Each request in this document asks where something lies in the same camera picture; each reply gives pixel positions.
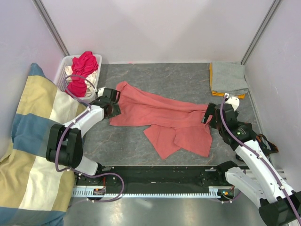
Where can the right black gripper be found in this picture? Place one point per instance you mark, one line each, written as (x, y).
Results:
(210, 110)

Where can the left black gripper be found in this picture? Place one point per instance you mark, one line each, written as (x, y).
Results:
(116, 111)

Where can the salmon pink t shirt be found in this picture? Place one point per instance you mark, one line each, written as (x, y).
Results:
(171, 124)

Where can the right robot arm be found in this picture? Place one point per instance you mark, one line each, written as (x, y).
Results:
(277, 202)

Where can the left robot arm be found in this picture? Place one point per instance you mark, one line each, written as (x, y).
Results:
(65, 142)

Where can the cream t shirt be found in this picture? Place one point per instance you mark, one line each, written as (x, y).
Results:
(82, 87)

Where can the magenta t shirt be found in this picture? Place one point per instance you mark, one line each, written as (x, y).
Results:
(84, 65)

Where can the floral dark bag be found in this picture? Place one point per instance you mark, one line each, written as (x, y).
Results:
(265, 141)

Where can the white plastic laundry basket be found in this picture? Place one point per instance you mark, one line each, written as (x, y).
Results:
(65, 67)

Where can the blue yellow checked pillow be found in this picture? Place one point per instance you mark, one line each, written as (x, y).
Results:
(32, 192)

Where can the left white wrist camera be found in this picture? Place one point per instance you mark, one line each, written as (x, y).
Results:
(100, 91)

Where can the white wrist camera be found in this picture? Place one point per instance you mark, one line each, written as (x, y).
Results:
(232, 100)
(100, 91)

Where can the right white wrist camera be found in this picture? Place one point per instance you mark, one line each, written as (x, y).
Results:
(232, 100)

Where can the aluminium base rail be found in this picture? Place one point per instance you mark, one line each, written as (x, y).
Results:
(282, 176)

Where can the grey slotted cable duct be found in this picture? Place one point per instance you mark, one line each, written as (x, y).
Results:
(93, 192)

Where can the right aluminium frame post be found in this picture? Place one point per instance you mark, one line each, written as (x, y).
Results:
(261, 29)

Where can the aluminium frame post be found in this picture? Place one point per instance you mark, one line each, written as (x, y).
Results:
(51, 26)
(261, 29)

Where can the left aluminium frame post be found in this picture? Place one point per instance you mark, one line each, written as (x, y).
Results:
(51, 26)

